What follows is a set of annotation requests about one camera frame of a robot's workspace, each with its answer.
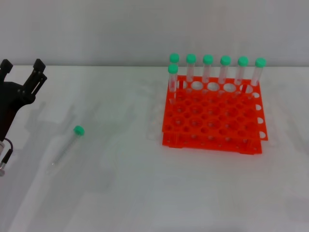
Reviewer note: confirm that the orange test tube rack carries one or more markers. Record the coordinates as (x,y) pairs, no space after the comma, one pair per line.
(212,116)

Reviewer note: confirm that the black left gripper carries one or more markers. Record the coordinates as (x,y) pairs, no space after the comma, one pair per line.
(12,96)

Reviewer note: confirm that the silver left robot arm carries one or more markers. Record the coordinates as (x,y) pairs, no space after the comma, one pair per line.
(1,148)

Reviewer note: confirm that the clear test tube green cap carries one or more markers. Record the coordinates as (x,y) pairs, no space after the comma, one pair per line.
(225,60)
(173,69)
(79,130)
(260,62)
(207,59)
(191,58)
(243,61)
(174,58)

